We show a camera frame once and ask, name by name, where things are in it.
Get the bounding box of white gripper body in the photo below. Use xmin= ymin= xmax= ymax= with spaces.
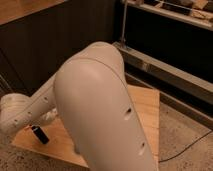
xmin=24 ymin=108 xmax=58 ymax=130

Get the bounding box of black eraser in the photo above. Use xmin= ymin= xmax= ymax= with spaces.
xmin=31 ymin=126 xmax=49 ymax=144

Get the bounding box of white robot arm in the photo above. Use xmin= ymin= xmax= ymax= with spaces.
xmin=0 ymin=41 xmax=159 ymax=171

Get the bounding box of metal shelf frame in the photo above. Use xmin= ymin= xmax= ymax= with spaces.
xmin=114 ymin=0 xmax=213 ymax=130

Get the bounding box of black floor cable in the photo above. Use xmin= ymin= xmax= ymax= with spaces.
xmin=158 ymin=129 xmax=213 ymax=164

